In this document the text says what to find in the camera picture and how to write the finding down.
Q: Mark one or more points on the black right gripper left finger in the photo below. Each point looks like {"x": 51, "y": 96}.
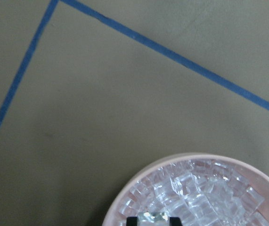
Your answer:
{"x": 132, "y": 221}

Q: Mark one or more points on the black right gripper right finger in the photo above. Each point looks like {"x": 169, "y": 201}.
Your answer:
{"x": 175, "y": 221}

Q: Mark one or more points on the clear ice cube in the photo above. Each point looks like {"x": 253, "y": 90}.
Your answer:
{"x": 153, "y": 219}

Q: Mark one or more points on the pile of clear ice cubes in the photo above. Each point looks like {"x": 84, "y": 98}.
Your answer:
{"x": 200, "y": 192}

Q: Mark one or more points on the pink bowl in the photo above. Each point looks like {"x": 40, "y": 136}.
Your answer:
{"x": 258, "y": 180}

